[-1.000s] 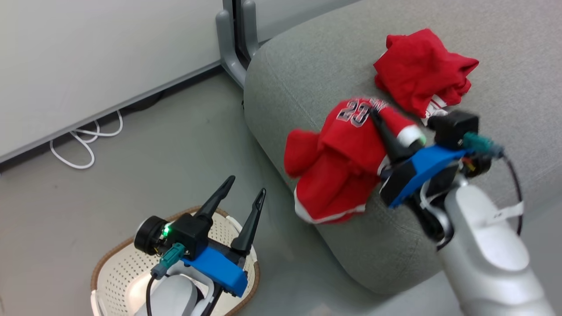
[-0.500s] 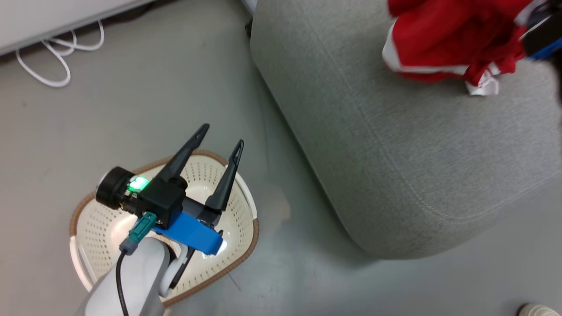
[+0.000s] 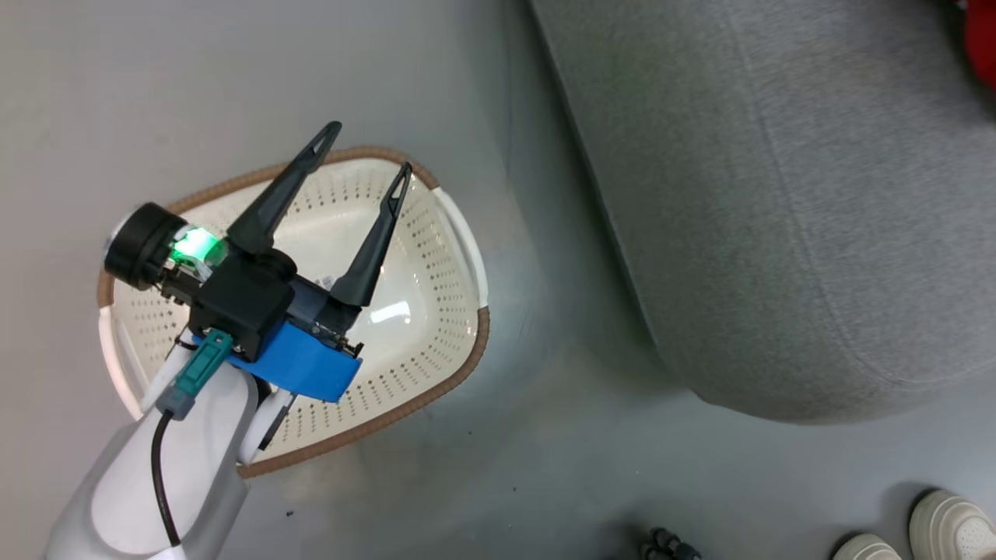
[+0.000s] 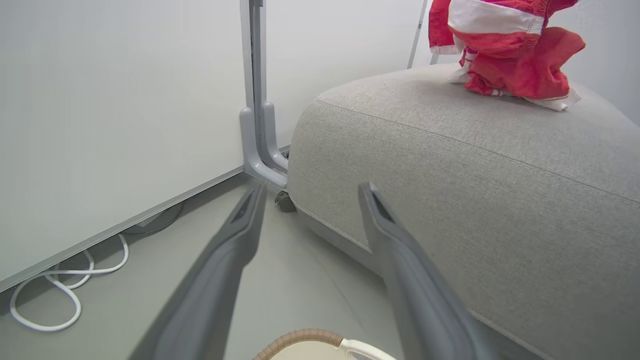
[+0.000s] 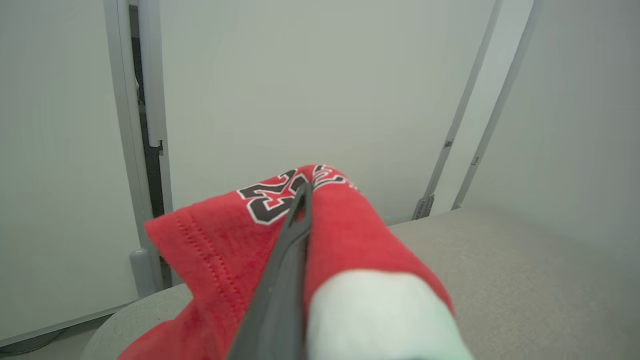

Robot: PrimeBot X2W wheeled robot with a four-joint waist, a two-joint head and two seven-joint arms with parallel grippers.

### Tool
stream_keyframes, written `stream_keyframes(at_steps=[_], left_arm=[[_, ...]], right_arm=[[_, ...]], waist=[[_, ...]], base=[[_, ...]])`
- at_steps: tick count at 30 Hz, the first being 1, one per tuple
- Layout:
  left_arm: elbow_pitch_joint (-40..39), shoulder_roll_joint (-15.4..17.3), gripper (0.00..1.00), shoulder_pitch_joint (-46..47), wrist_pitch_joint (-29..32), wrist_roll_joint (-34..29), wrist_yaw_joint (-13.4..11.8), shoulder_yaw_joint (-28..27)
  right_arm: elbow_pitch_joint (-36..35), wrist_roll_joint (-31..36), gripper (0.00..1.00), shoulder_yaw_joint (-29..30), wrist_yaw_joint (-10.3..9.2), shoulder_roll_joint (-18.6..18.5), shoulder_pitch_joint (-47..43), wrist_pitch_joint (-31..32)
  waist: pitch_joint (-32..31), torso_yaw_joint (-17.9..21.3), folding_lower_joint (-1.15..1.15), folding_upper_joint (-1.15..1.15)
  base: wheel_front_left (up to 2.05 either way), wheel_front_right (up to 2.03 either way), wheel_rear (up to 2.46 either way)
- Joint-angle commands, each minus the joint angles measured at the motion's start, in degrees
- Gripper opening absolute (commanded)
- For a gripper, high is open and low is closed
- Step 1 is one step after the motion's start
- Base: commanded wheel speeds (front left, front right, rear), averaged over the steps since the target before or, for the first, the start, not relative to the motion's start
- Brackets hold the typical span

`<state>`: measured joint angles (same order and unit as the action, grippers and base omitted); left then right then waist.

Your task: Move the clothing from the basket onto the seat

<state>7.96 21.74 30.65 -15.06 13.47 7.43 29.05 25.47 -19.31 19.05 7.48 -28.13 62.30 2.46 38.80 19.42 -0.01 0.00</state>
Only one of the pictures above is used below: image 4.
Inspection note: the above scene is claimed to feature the black floor disc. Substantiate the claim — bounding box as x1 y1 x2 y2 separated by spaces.
122 202 185 236

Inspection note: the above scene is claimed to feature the grey partition foot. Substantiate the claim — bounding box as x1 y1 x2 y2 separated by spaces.
263 101 291 174
239 106 289 191

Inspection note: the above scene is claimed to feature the white woven laundry basket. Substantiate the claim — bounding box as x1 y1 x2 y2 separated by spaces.
252 328 398 360

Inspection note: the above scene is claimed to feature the white looped cable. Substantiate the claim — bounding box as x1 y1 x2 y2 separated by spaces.
9 234 130 332

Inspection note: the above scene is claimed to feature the red and white garment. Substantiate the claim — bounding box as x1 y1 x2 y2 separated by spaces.
428 0 587 112

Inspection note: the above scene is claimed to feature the large white partition panel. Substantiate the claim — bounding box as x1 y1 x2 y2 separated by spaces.
0 0 253 293

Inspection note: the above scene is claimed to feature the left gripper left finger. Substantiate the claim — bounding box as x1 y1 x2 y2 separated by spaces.
129 182 268 360

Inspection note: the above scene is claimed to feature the thin grey metal post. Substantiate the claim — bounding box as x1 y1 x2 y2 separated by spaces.
406 0 430 69

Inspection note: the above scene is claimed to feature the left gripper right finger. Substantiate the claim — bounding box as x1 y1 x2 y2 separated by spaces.
357 182 496 360

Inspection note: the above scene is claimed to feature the black caster wheel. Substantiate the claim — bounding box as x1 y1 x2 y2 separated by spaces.
274 190 297 213

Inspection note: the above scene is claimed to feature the grey fabric sofa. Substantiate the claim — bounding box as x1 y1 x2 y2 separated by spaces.
287 62 640 360

